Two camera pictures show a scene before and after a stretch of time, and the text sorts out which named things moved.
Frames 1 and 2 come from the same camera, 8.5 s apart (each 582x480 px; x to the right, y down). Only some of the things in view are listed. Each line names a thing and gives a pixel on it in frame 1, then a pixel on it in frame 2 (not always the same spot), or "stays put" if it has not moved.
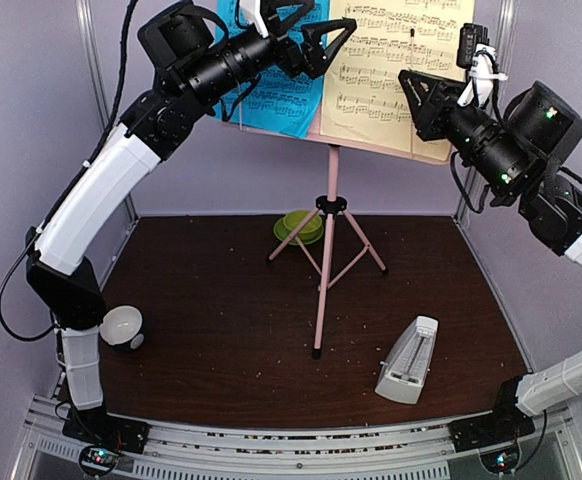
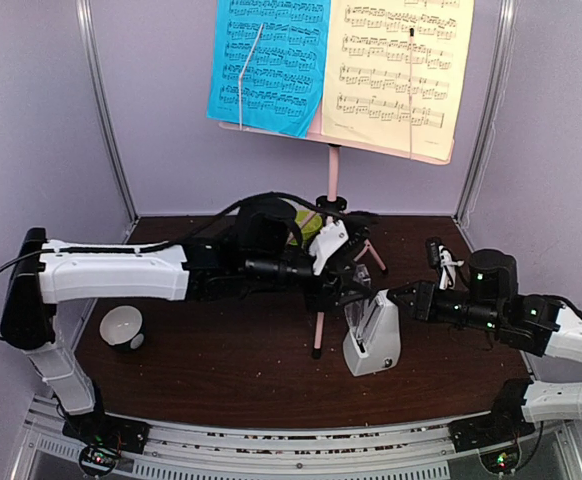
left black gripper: x=313 y=57 → x=343 y=281
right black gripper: x=435 y=101 → x=422 y=294
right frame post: x=504 y=50 stays put
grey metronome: x=407 y=362 → x=374 y=344
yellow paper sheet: x=363 y=98 stays put
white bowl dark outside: x=123 y=327 stays put
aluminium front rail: x=424 y=451 stays put
